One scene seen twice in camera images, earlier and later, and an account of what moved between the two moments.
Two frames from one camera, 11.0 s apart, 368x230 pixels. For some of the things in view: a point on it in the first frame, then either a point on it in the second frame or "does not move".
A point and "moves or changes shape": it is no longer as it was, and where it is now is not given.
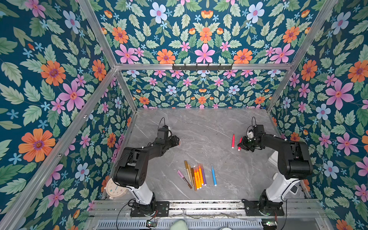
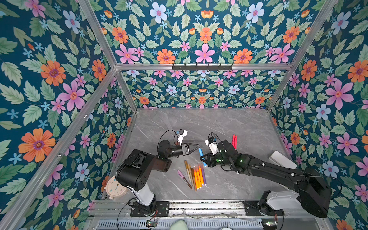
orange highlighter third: x=200 y=168 does not move
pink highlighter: x=233 y=141 does not move
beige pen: x=190 y=173 does not move
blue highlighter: x=214 y=176 -> x=201 y=154
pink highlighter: x=240 y=140 moves or changes shape
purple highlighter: x=203 y=175 does not move
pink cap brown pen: x=181 y=176 does not move
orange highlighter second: x=198 y=178 does not move
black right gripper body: x=249 y=143 -> x=220 y=161
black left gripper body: x=171 y=142 -> x=177 y=151
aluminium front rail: x=124 y=207 does not move
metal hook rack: x=197 y=67 does not move
